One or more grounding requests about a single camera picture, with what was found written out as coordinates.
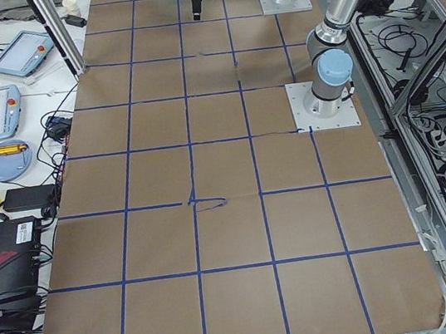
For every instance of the aluminium frame post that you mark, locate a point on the aluminium frame post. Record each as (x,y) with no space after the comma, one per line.
(47,15)

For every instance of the upper teach pendant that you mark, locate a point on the upper teach pendant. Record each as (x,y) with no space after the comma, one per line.
(25,53)

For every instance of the black power adapter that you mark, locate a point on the black power adapter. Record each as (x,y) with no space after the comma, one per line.
(28,198)

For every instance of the grey cloth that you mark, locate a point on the grey cloth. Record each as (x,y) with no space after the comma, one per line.
(16,10)

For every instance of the blue plate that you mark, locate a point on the blue plate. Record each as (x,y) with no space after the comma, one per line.
(15,159)

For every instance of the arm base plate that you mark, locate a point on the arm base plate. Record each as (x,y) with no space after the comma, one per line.
(284,6)
(312,114)

